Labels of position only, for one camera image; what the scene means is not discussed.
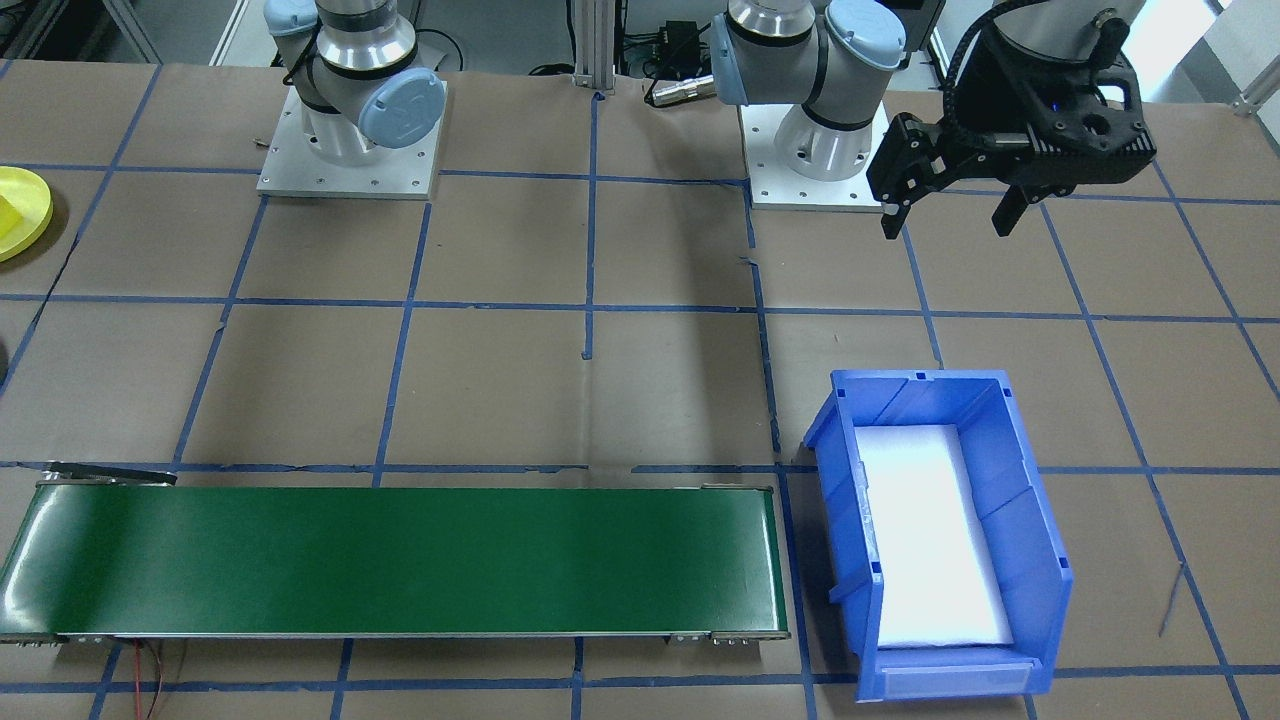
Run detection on yellow plastic plate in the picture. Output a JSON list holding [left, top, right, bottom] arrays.
[[0, 166, 54, 264]]

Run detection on aluminium bar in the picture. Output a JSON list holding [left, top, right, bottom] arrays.
[[1235, 70, 1280, 116]]

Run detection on silver metal cylinder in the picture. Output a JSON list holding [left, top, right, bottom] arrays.
[[645, 75, 716, 106]]

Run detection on white foam pad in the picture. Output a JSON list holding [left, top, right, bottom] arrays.
[[855, 423, 1016, 651]]

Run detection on blue plastic storage bin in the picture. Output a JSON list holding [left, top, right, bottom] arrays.
[[803, 368, 1079, 703]]

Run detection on green belt conveyor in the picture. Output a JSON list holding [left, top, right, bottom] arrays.
[[0, 462, 793, 646]]

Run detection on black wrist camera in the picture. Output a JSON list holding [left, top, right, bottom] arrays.
[[1035, 105, 1158, 193]]

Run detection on black cable conduit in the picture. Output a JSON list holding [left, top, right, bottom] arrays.
[[940, 5, 1011, 131]]

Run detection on white square base plate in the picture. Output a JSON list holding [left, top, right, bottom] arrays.
[[738, 100, 901, 213], [256, 95, 446, 201]]

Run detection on aluminium profile post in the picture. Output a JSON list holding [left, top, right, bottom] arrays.
[[568, 0, 626, 93]]

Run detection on V-shaped metal bar frame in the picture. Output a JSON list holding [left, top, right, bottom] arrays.
[[100, 0, 251, 66]]

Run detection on red black conveyor wires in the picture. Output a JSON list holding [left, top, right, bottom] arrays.
[[105, 638, 191, 720]]

